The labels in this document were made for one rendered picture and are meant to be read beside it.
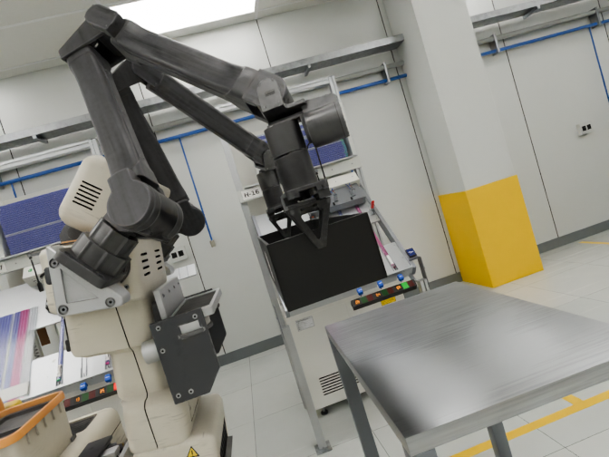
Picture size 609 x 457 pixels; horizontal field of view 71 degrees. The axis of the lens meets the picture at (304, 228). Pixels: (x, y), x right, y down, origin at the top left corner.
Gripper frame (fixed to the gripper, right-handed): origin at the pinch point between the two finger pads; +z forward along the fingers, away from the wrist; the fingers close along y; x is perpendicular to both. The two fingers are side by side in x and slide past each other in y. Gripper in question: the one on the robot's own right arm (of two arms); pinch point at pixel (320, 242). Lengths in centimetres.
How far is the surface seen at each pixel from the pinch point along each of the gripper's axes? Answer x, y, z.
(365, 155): -122, 336, -39
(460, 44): -219, 284, -101
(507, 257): -200, 285, 90
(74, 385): 106, 138, 36
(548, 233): -285, 339, 97
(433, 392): -10.8, 2.6, 30.9
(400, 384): -7.4, 9.7, 30.8
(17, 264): 134, 184, -28
